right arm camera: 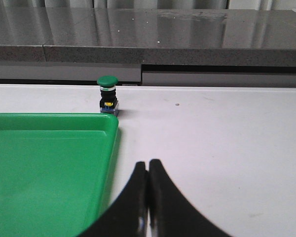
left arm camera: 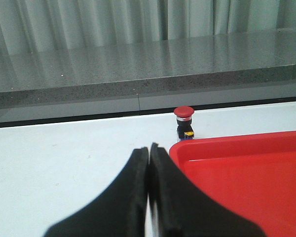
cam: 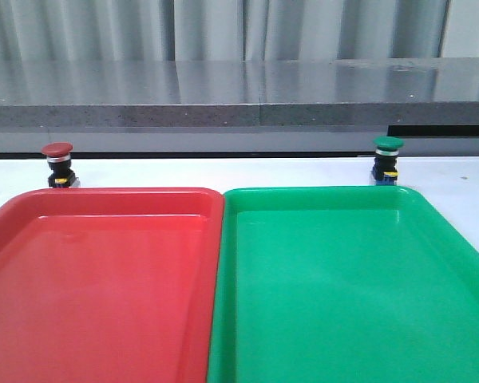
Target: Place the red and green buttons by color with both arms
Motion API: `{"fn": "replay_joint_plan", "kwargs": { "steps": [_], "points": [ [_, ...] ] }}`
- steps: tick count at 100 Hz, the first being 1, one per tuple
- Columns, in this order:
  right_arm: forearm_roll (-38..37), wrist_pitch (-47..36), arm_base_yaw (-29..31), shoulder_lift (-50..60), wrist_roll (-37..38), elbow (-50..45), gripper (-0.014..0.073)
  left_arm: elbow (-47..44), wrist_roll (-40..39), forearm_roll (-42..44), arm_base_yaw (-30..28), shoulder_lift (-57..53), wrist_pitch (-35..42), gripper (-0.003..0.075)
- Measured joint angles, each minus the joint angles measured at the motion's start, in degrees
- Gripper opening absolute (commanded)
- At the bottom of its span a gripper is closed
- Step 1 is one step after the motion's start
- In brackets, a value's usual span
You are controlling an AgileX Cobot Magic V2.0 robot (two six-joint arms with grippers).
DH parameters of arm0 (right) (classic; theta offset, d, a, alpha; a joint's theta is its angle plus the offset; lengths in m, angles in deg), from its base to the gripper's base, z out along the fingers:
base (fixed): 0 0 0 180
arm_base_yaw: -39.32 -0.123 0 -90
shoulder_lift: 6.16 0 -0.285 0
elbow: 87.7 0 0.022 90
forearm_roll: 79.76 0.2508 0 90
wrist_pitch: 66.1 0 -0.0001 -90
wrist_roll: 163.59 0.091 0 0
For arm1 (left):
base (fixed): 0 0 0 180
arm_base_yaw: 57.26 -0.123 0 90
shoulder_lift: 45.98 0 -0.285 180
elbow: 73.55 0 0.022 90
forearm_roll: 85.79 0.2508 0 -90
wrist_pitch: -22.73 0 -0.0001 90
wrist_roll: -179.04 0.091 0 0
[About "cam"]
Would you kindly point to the green mushroom push button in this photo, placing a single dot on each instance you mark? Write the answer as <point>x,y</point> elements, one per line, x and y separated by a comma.
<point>384,171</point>

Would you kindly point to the green plastic tray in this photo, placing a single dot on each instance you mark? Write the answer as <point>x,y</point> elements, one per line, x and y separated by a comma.
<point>343,284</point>

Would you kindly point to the grey granite counter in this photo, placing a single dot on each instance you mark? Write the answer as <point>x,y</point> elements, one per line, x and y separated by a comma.
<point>246,108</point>

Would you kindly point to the grey pleated curtain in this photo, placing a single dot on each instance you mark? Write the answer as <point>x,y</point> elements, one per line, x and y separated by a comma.
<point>237,30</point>

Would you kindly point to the red plastic tray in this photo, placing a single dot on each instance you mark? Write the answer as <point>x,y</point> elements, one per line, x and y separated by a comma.
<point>108,284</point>

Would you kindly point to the red mushroom push button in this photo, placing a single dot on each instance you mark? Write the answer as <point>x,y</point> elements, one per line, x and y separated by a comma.
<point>58,155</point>

